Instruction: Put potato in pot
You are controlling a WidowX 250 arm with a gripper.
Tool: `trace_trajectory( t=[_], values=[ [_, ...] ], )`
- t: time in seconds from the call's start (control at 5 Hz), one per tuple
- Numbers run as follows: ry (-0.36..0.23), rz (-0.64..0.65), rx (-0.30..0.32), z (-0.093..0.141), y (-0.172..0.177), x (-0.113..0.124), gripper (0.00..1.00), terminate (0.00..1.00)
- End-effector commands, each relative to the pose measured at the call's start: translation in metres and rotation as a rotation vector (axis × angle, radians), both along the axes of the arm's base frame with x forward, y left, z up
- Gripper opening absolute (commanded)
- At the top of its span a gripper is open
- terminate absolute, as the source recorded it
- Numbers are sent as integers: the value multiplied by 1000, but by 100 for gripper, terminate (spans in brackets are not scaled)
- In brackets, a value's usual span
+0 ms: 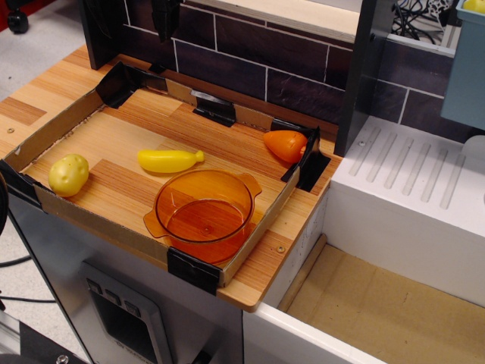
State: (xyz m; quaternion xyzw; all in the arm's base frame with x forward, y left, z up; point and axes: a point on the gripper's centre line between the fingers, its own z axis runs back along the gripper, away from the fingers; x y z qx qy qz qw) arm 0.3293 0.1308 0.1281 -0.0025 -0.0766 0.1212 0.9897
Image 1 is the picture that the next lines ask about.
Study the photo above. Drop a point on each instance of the black chair caster wheel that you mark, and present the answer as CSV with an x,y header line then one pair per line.
x,y
17,22

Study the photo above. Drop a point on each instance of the white toy sink drainboard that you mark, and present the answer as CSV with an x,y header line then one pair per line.
x,y
390,267

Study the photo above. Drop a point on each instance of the orange toy carrot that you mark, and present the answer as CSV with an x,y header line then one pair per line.
x,y
287,145

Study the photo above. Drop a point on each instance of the yellow toy in bin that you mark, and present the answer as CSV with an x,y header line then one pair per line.
x,y
476,6

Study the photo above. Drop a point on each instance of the teal plastic bin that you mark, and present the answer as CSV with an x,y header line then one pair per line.
x,y
464,98

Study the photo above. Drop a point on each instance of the yellow toy banana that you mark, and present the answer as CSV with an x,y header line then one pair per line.
x,y
168,161

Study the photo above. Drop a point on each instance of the yellow toy potato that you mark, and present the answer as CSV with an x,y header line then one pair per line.
x,y
68,175

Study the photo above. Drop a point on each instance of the cardboard fence with black tape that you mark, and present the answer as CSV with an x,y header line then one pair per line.
x,y
107,117

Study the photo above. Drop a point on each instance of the orange transparent plastic pot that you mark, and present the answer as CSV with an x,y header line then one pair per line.
x,y
205,213

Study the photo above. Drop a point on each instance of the silver toy oven front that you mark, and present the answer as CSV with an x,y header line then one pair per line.
x,y
122,308

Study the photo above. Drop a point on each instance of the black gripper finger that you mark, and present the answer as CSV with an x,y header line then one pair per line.
x,y
165,16

